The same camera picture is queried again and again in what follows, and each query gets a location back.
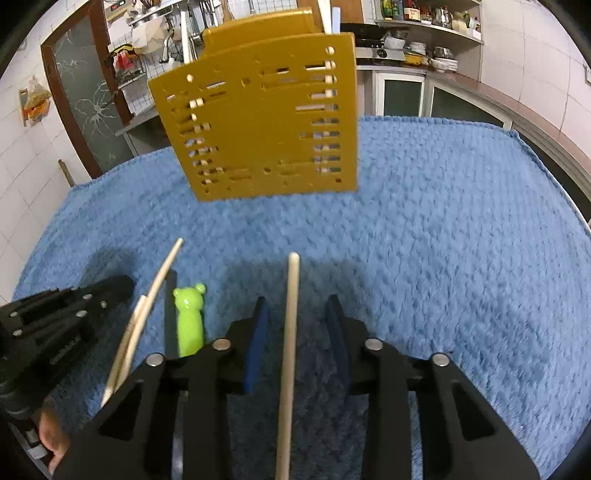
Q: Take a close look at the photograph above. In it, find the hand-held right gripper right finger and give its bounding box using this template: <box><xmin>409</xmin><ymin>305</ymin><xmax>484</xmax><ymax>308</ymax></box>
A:
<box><xmin>324</xmin><ymin>294</ymin><xmax>540</xmax><ymax>480</ymax></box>

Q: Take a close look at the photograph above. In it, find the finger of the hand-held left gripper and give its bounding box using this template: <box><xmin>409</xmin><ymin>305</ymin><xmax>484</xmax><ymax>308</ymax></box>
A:
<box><xmin>0</xmin><ymin>302</ymin><xmax>114</xmax><ymax>356</ymax></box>
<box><xmin>0</xmin><ymin>275</ymin><xmax>136</xmax><ymax>319</ymax></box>

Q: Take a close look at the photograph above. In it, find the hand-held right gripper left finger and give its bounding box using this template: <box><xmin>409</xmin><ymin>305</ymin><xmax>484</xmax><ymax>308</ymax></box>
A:
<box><xmin>54</xmin><ymin>296</ymin><xmax>270</xmax><ymax>480</ymax></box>

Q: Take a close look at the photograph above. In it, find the yellow slotted utensil holder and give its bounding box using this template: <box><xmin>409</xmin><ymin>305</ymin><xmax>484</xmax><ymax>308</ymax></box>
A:
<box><xmin>148</xmin><ymin>8</ymin><xmax>359</xmax><ymax>202</ymax></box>

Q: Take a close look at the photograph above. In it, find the person's left hand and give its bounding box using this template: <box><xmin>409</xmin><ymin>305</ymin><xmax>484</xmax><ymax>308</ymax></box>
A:
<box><xmin>38</xmin><ymin>405</ymin><xmax>71</xmax><ymax>472</ymax></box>

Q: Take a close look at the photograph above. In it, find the blue towel mat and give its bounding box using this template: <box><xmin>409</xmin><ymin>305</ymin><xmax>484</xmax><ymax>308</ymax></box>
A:
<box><xmin>11</xmin><ymin>115</ymin><xmax>591</xmax><ymax>480</ymax></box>

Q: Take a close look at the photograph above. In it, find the steel sink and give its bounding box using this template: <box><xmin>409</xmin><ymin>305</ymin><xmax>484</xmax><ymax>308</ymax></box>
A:
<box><xmin>115</xmin><ymin>99</ymin><xmax>161</xmax><ymax>140</ymax></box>

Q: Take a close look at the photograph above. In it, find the brown framed glass door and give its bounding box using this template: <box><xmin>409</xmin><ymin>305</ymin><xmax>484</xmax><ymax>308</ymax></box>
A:
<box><xmin>41</xmin><ymin>0</ymin><xmax>136</xmax><ymax>179</ymax></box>

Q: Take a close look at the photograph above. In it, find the hanging plastic bag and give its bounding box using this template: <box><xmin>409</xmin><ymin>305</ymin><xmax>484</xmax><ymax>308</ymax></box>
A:
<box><xmin>18</xmin><ymin>76</ymin><xmax>53</xmax><ymax>127</ymax></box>

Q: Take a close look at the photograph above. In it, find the glass cabinet door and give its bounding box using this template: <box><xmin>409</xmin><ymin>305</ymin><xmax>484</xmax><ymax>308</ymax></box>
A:
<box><xmin>376</xmin><ymin>71</ymin><xmax>426</xmax><ymax>119</ymax></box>
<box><xmin>427</xmin><ymin>82</ymin><xmax>514</xmax><ymax>131</ymax></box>

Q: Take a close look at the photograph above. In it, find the white plastic bag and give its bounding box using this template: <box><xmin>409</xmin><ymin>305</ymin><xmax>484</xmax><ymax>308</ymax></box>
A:
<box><xmin>131</xmin><ymin>18</ymin><xmax>175</xmax><ymax>54</ymax></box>

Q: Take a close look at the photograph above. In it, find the steel gas stove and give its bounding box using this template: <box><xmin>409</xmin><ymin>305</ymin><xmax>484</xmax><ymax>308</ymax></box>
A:
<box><xmin>355</xmin><ymin>45</ymin><xmax>428</xmax><ymax>66</ymax></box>

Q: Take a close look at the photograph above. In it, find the stack of white bowls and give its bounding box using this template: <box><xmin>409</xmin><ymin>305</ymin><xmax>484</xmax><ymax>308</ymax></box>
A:
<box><xmin>431</xmin><ymin>46</ymin><xmax>459</xmax><ymax>73</ymax></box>

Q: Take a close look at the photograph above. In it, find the black wok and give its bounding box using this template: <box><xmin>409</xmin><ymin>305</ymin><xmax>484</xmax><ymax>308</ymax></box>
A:
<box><xmin>340</xmin><ymin>22</ymin><xmax>385</xmax><ymax>48</ymax></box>

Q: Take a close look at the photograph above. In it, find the white corner shelf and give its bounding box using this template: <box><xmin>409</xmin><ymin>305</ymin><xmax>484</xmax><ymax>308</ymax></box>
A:
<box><xmin>374</xmin><ymin>0</ymin><xmax>485</xmax><ymax>71</ymax></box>

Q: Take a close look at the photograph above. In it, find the wooden cutting board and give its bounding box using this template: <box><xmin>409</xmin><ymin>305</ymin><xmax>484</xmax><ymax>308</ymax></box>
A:
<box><xmin>339</xmin><ymin>0</ymin><xmax>364</xmax><ymax>24</ymax></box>

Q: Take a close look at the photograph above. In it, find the green bear-handled utensil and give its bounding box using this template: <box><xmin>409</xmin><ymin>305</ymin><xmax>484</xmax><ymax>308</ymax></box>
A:
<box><xmin>172</xmin><ymin>283</ymin><xmax>208</xmax><ymax>359</ymax></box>

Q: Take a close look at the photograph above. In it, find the wooden broom handle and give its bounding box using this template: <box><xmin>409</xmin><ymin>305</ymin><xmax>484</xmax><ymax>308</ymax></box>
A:
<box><xmin>57</xmin><ymin>159</ymin><xmax>77</xmax><ymax>188</ymax></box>

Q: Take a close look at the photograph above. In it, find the wire dish rack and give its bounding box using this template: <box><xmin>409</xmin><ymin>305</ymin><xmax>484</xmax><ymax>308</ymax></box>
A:
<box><xmin>108</xmin><ymin>43</ymin><xmax>149</xmax><ymax>89</ymax></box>

